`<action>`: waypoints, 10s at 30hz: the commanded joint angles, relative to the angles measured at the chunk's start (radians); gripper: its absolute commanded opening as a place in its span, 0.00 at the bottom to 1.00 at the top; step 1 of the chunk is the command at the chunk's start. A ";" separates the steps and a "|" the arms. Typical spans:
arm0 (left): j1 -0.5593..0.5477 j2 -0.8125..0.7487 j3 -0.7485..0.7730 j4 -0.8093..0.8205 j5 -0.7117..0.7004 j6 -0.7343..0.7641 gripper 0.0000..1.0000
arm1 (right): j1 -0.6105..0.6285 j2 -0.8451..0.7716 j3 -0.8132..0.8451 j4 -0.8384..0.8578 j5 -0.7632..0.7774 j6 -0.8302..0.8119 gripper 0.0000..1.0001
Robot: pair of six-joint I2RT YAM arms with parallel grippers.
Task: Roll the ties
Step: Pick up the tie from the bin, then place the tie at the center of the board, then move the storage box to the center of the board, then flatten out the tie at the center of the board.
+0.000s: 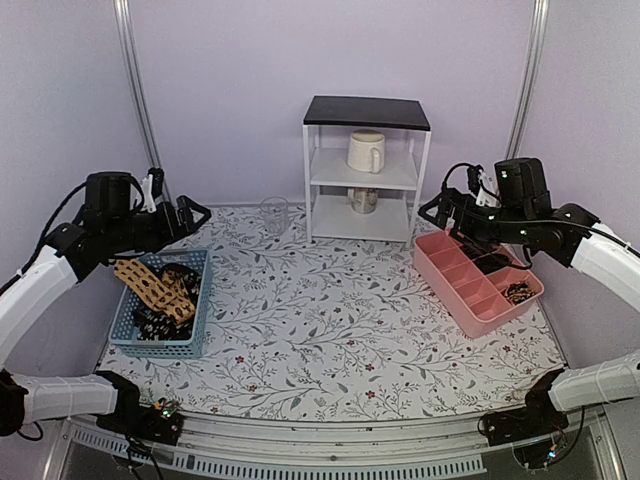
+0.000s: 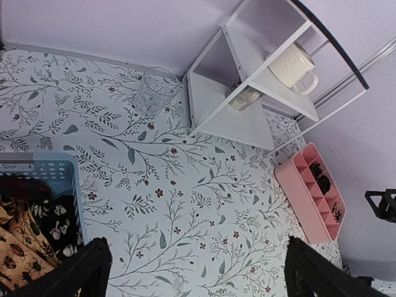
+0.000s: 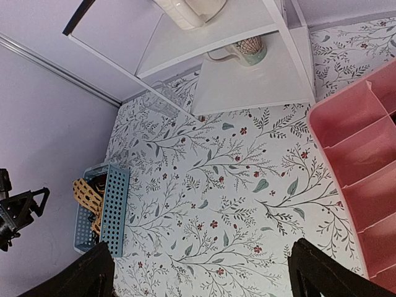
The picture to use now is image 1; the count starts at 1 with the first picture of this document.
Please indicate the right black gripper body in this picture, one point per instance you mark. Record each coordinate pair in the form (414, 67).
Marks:
(480, 230)

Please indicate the left aluminium frame post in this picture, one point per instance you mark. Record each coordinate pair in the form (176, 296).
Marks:
(132, 68)

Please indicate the white shelf with black top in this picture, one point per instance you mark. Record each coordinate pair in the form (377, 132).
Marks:
(326, 129)

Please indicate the aluminium frame post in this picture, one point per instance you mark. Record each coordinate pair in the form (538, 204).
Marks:
(531, 67)
(132, 68)

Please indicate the clear glass cup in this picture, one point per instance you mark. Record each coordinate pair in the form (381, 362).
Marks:
(275, 214)

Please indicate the rolled black tie in tray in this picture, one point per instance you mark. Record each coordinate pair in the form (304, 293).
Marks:
(491, 263)

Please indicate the rolled yellow-black tie in tray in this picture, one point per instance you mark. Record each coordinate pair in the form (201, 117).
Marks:
(518, 292)

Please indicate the right aluminium frame post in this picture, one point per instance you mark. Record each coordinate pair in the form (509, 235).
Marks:
(531, 67)

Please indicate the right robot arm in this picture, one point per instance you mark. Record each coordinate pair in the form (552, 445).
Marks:
(518, 211)

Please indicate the blue plastic basket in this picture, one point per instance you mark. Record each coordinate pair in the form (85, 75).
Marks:
(124, 333)

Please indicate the cream ceramic mug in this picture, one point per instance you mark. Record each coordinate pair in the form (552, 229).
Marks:
(366, 151)

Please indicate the pink divided organizer tray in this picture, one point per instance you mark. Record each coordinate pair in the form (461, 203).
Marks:
(474, 300)

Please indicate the black white-patterned tie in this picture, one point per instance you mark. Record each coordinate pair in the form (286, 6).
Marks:
(158, 326)

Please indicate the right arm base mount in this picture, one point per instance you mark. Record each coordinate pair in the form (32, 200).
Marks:
(535, 419)

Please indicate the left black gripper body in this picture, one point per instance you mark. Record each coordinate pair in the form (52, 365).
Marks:
(154, 234)

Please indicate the floral table mat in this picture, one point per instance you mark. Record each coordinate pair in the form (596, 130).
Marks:
(334, 330)

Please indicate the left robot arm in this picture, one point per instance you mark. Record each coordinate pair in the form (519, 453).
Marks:
(120, 218)

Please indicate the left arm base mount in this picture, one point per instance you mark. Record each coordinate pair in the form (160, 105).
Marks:
(160, 422)

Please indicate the front aluminium rail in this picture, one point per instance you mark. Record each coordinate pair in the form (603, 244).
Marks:
(233, 448)

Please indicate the yellow beetle-print tie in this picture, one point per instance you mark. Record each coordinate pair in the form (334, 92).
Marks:
(166, 294)

